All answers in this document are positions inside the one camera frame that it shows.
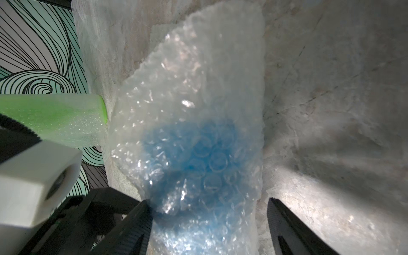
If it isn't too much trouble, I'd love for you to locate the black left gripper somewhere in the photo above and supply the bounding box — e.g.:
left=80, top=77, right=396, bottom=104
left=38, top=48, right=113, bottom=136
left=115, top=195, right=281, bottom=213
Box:
left=17, top=113, right=142, bottom=255

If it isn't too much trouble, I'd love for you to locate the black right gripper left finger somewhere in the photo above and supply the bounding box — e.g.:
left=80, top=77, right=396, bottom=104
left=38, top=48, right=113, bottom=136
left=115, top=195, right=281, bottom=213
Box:
left=89, top=201, right=153, bottom=255

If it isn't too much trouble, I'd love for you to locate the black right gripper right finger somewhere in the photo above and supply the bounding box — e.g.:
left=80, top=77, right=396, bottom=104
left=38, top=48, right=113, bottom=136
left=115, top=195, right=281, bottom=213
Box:
left=267, top=198, right=339, bottom=255

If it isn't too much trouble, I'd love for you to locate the blue plastic wine glass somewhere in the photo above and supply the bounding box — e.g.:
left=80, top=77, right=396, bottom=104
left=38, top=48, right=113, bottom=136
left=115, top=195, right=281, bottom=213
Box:
left=139, top=120, right=259, bottom=255

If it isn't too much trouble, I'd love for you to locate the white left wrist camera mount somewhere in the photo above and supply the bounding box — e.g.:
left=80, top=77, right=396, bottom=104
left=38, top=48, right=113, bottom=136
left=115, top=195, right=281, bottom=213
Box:
left=1, top=140, right=82, bottom=255

